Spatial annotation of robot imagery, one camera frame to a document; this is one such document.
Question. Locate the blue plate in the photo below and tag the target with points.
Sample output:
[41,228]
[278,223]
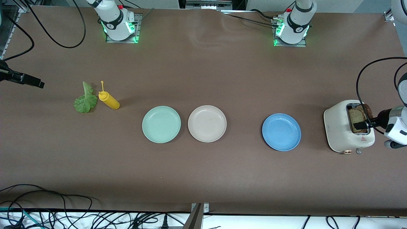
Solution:
[281,132]

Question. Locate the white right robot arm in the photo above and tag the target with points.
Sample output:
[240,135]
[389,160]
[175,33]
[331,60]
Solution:
[116,22]

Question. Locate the brown bread slice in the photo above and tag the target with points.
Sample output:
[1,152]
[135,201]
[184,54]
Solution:
[356,116]
[368,111]

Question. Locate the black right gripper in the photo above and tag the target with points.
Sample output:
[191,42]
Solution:
[6,74]

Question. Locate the white toaster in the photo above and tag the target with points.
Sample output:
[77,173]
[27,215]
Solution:
[338,130]

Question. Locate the beige plate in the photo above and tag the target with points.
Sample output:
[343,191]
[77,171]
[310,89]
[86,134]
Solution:
[207,124]

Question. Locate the black metal rack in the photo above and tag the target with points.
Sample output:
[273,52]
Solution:
[206,3]

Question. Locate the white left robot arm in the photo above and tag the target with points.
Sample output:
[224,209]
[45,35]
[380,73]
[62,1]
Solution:
[297,22]

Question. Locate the yellow squeeze bottle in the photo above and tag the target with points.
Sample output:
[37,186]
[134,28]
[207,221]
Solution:
[111,102]

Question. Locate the black power plug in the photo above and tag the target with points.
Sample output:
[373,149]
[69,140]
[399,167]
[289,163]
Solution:
[164,222]

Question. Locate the aluminium frame rail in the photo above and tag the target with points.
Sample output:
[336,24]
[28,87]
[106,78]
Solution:
[8,31]
[388,16]

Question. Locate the green lettuce leaf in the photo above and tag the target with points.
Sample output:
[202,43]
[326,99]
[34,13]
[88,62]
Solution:
[85,103]

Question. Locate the grey metal beam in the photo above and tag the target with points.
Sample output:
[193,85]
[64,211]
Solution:
[194,221]

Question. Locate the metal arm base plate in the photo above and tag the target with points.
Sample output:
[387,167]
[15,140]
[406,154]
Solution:
[137,28]
[291,45]

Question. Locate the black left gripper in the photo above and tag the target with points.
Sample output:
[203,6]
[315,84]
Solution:
[383,118]

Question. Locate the grey metal bracket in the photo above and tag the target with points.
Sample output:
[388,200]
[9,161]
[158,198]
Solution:
[206,207]

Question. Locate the green plate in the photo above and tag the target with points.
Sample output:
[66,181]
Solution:
[161,124]

